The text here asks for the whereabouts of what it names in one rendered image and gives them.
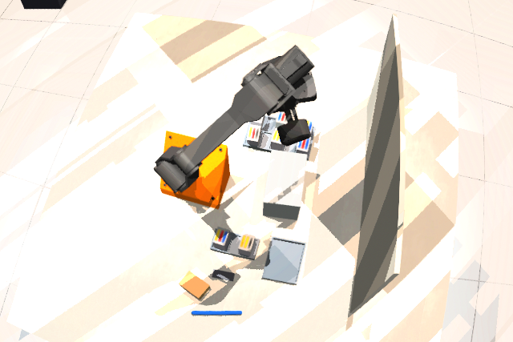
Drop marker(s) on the white card with blue, red and black stripes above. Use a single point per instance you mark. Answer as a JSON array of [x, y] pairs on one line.
[[281, 119]]

